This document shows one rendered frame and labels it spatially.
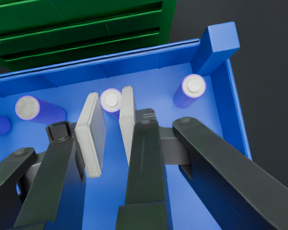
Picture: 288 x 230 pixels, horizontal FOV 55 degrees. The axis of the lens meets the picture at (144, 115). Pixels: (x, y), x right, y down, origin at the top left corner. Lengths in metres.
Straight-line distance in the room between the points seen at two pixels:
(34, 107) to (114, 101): 0.06
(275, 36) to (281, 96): 0.13
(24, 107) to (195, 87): 0.12
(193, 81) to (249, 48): 0.46
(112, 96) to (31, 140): 0.11
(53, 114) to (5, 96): 0.07
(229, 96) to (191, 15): 0.44
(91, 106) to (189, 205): 0.14
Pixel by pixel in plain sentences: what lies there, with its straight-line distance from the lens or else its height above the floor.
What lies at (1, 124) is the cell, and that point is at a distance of 0.27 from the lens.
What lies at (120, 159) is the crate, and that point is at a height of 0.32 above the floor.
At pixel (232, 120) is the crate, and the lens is 0.23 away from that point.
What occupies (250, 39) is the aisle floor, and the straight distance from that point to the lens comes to 0.66.
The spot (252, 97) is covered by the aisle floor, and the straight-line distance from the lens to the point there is 0.63.
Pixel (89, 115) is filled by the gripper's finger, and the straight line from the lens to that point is 0.16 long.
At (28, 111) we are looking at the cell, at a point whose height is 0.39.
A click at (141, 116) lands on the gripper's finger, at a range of 0.16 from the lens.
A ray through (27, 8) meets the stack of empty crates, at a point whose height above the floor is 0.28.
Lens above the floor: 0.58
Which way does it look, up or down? 85 degrees down
